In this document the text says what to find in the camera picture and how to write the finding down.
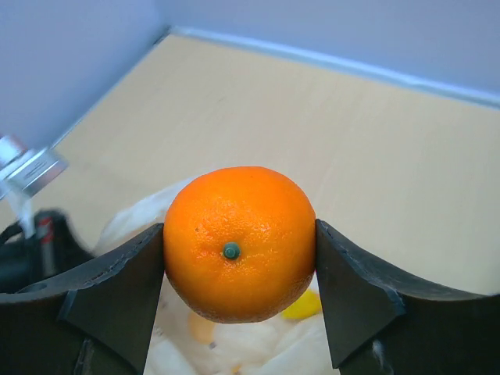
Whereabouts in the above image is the yellow fruit in bag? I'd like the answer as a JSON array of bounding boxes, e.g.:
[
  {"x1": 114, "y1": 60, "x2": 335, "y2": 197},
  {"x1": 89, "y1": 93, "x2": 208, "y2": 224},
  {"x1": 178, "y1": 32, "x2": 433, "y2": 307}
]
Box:
[{"x1": 281, "y1": 289, "x2": 322, "y2": 320}]

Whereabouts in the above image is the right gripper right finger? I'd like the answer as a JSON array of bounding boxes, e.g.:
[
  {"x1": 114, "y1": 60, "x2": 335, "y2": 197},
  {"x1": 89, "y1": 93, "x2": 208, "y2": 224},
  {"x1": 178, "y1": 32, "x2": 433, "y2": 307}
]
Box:
[{"x1": 316, "y1": 220, "x2": 499, "y2": 374}]

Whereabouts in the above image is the orange printed plastic bag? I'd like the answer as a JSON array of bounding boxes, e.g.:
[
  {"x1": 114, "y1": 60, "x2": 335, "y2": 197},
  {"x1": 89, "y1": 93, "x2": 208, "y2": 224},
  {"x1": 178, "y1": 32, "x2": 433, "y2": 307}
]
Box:
[{"x1": 96, "y1": 179, "x2": 332, "y2": 374}]

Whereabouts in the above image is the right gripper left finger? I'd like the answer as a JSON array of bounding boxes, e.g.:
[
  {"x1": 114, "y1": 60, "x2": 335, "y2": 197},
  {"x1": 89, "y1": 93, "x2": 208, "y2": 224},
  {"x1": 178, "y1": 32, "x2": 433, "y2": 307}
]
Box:
[{"x1": 1, "y1": 224, "x2": 164, "y2": 374}]

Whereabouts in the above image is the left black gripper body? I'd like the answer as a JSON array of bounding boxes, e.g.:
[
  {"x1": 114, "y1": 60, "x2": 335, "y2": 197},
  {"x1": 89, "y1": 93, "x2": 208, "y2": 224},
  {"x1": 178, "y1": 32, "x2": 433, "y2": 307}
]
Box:
[{"x1": 1, "y1": 209, "x2": 94, "y2": 293}]

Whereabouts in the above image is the orange mandarin fruit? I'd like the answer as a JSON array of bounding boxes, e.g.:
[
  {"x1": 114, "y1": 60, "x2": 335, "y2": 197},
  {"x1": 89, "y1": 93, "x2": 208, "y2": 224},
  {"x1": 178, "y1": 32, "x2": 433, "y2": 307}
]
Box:
[{"x1": 163, "y1": 166, "x2": 316, "y2": 323}]

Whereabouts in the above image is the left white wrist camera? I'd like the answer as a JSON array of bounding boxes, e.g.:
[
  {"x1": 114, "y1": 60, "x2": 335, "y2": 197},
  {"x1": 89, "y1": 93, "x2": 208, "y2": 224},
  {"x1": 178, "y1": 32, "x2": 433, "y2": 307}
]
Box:
[{"x1": 1, "y1": 135, "x2": 68, "y2": 238}]

